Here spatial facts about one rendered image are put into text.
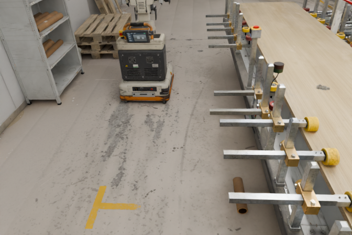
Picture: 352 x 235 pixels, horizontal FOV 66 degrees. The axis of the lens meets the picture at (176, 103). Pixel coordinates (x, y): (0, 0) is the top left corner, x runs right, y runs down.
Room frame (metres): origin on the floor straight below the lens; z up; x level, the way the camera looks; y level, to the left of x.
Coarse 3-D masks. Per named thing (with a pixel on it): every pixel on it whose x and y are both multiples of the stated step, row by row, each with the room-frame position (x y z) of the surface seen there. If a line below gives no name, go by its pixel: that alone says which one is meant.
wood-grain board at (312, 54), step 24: (264, 24) 3.04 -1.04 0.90; (288, 24) 3.00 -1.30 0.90; (312, 24) 2.96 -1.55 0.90; (264, 48) 2.35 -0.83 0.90; (288, 48) 2.32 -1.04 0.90; (312, 48) 2.29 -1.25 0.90; (336, 48) 2.27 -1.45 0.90; (288, 72) 1.85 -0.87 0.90; (312, 72) 1.83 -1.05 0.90; (336, 72) 1.82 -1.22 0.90; (288, 96) 1.51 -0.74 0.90; (312, 96) 1.50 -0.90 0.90; (336, 96) 1.49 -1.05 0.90; (336, 120) 1.24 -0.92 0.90; (312, 144) 1.05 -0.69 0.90; (336, 144) 1.04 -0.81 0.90; (336, 168) 0.88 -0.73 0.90; (336, 192) 0.75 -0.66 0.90
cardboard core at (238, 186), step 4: (236, 180) 1.54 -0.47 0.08; (240, 180) 1.54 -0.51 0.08; (236, 184) 1.50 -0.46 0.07; (240, 184) 1.49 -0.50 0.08; (236, 188) 1.46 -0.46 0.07; (240, 188) 1.45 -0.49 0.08; (236, 192) 1.43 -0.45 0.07; (240, 192) 1.42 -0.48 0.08; (244, 192) 1.43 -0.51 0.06; (236, 204) 1.33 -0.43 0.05; (240, 204) 1.31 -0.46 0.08; (244, 204) 1.31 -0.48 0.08; (240, 208) 1.28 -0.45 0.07; (244, 208) 1.27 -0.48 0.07; (240, 212) 1.28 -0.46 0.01; (244, 212) 1.28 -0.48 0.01
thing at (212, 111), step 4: (212, 112) 1.45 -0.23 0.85; (216, 112) 1.44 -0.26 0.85; (220, 112) 1.44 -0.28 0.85; (224, 112) 1.44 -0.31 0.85; (228, 112) 1.44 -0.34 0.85; (232, 112) 1.43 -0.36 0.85; (236, 112) 1.43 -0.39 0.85; (240, 112) 1.43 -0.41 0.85; (244, 112) 1.43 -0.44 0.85; (248, 112) 1.43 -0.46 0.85; (252, 112) 1.42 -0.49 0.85; (256, 112) 1.42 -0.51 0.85; (260, 112) 1.42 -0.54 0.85
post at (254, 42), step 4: (252, 40) 1.96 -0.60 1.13; (256, 40) 1.96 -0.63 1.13; (252, 44) 1.96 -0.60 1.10; (256, 44) 1.96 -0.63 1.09; (252, 48) 1.96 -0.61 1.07; (252, 52) 1.96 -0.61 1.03; (252, 56) 1.96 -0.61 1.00; (252, 60) 1.96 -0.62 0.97; (252, 64) 1.96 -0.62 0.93; (248, 68) 2.00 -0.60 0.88; (252, 68) 1.96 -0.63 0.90; (248, 72) 1.98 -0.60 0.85; (252, 72) 1.96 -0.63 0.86; (248, 76) 1.96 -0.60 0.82; (252, 76) 1.96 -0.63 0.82; (248, 80) 1.96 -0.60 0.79; (248, 84) 1.96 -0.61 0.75; (248, 88) 1.96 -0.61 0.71
